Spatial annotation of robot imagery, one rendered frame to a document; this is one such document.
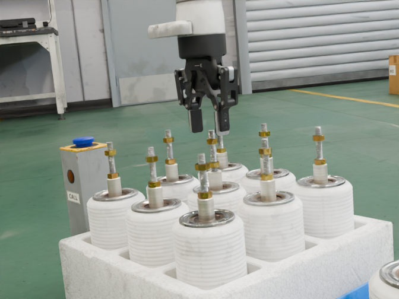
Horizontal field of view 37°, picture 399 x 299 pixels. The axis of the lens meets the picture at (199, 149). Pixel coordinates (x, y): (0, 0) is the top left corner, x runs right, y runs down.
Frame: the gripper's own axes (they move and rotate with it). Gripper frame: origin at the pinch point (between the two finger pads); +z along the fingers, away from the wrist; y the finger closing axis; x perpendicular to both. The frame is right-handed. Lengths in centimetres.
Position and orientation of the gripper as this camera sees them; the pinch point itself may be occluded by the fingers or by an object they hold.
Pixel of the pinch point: (208, 125)
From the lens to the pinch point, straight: 93.7
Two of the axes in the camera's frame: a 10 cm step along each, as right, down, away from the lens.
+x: -8.1, 1.6, -5.7
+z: 0.8, 9.8, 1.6
